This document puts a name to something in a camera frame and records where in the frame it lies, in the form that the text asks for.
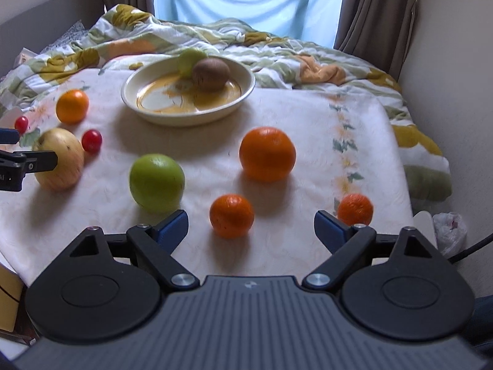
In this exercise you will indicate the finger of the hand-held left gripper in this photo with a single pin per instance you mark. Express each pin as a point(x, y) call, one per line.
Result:
point(36, 160)
point(8, 135)

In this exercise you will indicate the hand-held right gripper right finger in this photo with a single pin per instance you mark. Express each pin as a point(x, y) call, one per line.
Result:
point(326, 230)

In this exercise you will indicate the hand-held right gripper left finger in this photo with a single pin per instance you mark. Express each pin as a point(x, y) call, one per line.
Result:
point(176, 228)

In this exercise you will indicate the red cherry tomato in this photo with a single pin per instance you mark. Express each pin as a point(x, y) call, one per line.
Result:
point(91, 141)
point(21, 124)

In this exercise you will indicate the yellow apple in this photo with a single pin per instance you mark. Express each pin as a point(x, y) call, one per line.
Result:
point(65, 150)

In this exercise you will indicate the small mandarin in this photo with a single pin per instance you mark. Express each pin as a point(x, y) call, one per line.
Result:
point(231, 216)
point(355, 208)

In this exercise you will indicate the large green apple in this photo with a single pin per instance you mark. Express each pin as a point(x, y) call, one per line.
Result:
point(156, 183)

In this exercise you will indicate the small smooth orange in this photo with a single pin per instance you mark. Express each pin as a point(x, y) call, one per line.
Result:
point(72, 106)

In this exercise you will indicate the large orange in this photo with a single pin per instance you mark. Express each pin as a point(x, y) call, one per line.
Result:
point(267, 154)

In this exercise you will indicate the cream ceramic bowl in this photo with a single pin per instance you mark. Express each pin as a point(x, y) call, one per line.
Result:
point(165, 100)

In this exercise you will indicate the white chair back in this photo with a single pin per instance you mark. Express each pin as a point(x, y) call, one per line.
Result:
point(425, 225)

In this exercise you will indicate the grey patterned pillow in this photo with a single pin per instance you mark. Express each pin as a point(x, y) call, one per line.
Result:
point(65, 36)

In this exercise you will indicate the grey headboard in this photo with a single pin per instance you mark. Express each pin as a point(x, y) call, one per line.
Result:
point(34, 23)

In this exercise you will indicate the yellow box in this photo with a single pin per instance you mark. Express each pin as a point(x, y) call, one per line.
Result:
point(9, 296)

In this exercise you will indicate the white plastic bag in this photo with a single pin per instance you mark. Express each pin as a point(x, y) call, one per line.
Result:
point(448, 233)

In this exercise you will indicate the brown kiwi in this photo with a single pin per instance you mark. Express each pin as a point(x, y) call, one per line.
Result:
point(212, 75)

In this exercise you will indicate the small green apple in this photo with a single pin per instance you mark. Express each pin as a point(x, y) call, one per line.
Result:
point(187, 61)

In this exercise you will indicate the floral quilted blanket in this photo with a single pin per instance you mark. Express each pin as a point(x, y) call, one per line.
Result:
point(289, 61)

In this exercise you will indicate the dark blue cloth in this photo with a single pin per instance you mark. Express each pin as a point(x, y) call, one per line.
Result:
point(481, 320)

